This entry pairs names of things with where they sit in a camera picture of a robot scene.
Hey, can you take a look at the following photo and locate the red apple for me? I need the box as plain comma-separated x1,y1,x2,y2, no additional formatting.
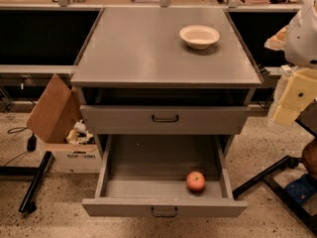
186,172,205,192

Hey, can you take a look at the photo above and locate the white paper bowl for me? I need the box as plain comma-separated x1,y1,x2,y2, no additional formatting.
179,25,220,50

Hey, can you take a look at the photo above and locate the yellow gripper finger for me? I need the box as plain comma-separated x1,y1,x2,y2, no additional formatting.
280,67,317,111
271,105,299,126

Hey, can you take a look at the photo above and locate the black stand frame right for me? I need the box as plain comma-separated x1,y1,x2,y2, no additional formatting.
232,156,317,237

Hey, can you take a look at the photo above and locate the black table leg frame left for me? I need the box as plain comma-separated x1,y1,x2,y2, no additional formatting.
0,151,53,214

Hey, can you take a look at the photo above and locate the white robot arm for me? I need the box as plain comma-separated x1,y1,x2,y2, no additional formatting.
264,0,317,130

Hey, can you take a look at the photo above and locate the blue plastic object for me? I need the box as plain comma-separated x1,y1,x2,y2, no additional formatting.
285,174,317,204

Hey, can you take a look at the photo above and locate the cardboard box with clutter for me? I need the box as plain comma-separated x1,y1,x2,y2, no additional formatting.
27,74,102,174

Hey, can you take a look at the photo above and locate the grey drawer cabinet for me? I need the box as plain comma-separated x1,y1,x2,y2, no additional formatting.
69,6,264,157

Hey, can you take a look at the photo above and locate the black power adapter with cable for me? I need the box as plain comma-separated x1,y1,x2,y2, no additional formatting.
5,127,37,167

